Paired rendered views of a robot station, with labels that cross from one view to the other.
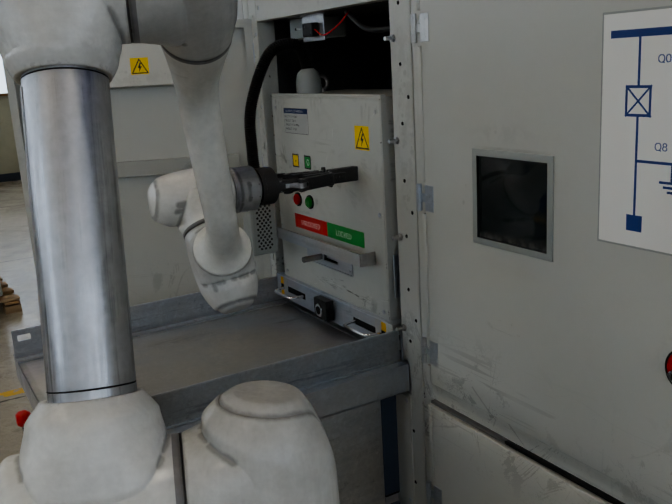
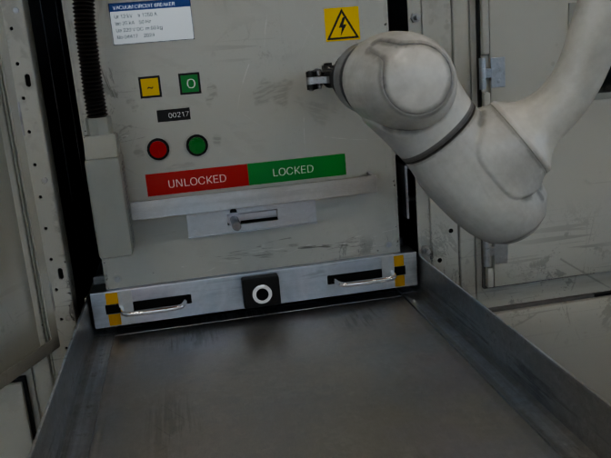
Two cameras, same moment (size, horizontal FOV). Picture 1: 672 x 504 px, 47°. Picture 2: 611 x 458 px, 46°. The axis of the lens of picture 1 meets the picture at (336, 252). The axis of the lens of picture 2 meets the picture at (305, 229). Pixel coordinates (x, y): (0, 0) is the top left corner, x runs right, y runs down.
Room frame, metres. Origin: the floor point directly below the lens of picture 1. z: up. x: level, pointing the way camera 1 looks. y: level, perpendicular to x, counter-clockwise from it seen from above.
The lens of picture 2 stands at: (1.26, 1.06, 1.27)
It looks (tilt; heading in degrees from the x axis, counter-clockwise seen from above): 14 degrees down; 291
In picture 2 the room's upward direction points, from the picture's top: 5 degrees counter-clockwise
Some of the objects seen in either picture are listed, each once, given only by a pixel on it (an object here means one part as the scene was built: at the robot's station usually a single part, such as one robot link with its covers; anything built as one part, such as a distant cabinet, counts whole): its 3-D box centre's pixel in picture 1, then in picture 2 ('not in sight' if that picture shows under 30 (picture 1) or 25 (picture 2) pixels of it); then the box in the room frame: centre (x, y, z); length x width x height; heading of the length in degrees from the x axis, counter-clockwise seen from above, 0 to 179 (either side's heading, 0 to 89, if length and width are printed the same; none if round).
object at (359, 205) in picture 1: (324, 202); (244, 134); (1.75, 0.02, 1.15); 0.48 x 0.01 x 0.48; 30
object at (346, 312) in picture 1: (336, 305); (258, 284); (1.76, 0.01, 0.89); 0.54 x 0.05 x 0.06; 30
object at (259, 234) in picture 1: (260, 218); (109, 194); (1.89, 0.18, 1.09); 0.08 x 0.05 x 0.17; 120
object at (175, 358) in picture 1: (200, 371); (297, 427); (1.58, 0.31, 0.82); 0.68 x 0.62 x 0.06; 120
